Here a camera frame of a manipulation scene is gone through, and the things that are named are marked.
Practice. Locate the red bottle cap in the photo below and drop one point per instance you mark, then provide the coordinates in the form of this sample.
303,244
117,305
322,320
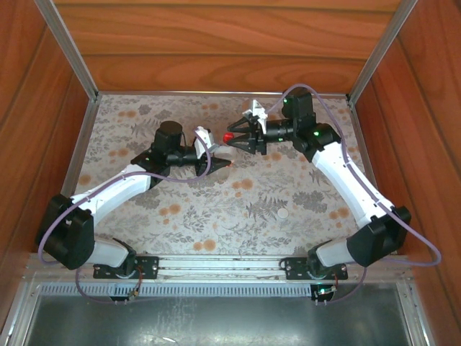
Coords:
228,137

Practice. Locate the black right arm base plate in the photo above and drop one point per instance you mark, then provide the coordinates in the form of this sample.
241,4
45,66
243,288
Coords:
295,268

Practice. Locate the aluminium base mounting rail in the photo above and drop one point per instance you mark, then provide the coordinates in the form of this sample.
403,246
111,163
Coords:
223,265

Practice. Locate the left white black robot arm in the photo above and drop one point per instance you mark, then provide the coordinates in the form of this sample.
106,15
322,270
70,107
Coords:
108,194

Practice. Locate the aluminium frame post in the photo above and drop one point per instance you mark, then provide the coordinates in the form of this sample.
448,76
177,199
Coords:
68,50
381,50

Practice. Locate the aluminium frame cross bar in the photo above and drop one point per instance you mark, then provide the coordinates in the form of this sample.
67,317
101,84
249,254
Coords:
180,93

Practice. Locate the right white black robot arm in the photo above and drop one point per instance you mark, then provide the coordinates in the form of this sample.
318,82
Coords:
345,180

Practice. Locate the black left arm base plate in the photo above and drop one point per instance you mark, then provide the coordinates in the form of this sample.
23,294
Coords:
147,266

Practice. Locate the floral patterned table cloth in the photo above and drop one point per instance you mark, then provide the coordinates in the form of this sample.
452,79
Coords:
223,223

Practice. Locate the aluminium frame side rail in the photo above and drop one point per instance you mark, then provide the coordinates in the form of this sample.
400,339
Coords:
363,151
77,155

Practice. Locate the grey sheet metal panel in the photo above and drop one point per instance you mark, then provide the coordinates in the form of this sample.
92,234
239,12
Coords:
223,320

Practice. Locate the white bottle cap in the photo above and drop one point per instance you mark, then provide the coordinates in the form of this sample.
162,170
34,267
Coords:
283,213

